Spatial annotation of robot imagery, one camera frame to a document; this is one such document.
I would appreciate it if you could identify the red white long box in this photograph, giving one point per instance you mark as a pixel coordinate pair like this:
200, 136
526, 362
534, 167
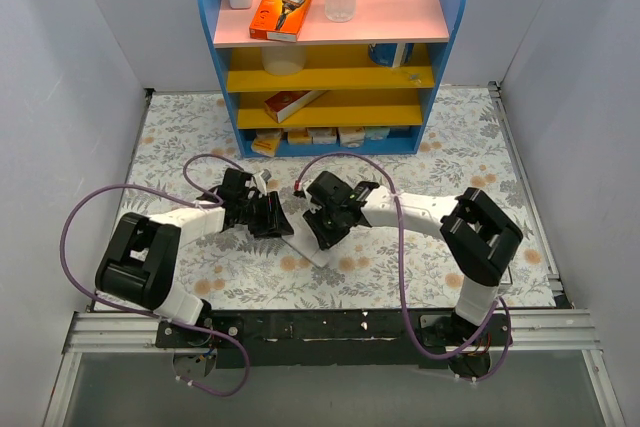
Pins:
282, 105

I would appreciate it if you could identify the blue shelf unit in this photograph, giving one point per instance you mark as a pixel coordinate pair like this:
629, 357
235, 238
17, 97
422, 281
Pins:
359, 93

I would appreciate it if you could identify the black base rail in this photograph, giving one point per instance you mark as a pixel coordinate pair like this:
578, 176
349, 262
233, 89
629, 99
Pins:
352, 337

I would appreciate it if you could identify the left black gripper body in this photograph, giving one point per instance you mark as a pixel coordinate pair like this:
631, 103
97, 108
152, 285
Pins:
270, 217

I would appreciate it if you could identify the white remote control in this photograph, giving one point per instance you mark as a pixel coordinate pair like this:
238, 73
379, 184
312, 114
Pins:
305, 243

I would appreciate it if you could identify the blue white can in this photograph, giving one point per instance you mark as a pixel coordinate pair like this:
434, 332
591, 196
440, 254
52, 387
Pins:
391, 55

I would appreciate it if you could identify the white plastic cup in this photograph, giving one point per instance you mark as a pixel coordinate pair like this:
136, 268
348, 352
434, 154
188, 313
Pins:
283, 60

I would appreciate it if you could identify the orange razor box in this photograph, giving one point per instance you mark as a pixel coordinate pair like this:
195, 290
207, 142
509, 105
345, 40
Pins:
279, 20

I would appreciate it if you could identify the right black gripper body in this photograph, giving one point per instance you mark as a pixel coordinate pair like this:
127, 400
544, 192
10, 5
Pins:
323, 227

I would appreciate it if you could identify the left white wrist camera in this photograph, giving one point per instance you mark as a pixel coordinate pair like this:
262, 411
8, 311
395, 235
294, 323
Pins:
261, 179

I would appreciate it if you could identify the light blue small box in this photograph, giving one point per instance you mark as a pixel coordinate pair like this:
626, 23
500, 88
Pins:
377, 133

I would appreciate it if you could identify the floral table mat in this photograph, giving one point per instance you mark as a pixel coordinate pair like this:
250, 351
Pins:
186, 140

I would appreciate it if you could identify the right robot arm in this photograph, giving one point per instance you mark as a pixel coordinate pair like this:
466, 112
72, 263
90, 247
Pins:
481, 237

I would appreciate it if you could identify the yellow small box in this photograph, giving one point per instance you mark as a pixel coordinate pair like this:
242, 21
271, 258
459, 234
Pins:
266, 142

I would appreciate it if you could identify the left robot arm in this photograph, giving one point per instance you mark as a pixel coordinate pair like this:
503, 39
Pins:
141, 257

